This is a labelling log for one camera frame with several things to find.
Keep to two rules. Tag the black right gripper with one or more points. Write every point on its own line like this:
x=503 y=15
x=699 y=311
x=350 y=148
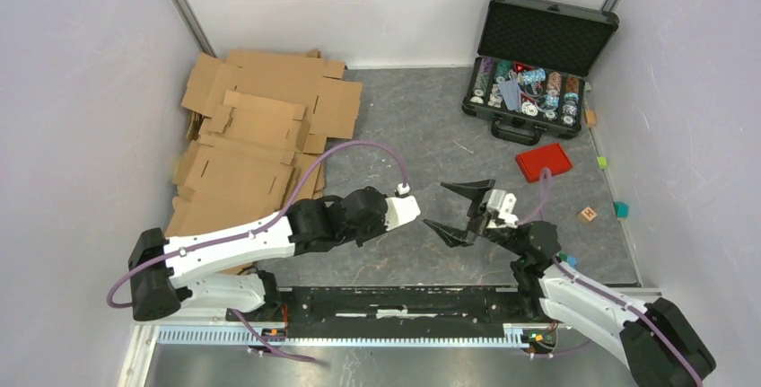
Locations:
x=478 y=216

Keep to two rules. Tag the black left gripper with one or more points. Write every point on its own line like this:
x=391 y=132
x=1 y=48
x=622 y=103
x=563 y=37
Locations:
x=380 y=224

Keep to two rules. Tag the red flat box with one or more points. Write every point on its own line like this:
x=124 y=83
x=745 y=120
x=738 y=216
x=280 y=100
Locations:
x=552 y=157

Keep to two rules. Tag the teal cube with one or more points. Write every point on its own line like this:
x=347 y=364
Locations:
x=621 y=209

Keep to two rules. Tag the wooden letter cube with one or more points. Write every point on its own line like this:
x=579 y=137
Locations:
x=587 y=215

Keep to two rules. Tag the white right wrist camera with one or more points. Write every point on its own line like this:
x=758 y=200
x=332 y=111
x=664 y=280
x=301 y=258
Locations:
x=499 y=210

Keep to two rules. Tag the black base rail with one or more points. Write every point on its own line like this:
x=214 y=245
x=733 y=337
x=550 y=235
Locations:
x=397 y=312

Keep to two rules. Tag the black poker chip case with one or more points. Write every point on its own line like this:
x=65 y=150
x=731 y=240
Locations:
x=532 y=59

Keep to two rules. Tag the stack of flat cardboard boxes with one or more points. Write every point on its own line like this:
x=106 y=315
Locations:
x=262 y=121

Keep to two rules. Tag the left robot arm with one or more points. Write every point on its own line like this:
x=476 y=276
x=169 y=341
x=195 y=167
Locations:
x=171 y=274

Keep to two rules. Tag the blue block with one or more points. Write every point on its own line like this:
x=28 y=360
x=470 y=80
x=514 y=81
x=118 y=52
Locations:
x=568 y=259

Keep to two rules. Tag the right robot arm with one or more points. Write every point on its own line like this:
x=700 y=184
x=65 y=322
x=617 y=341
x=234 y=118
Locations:
x=654 y=340

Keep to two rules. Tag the small orange wooden block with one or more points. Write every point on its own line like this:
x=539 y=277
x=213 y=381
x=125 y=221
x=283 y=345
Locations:
x=590 y=118

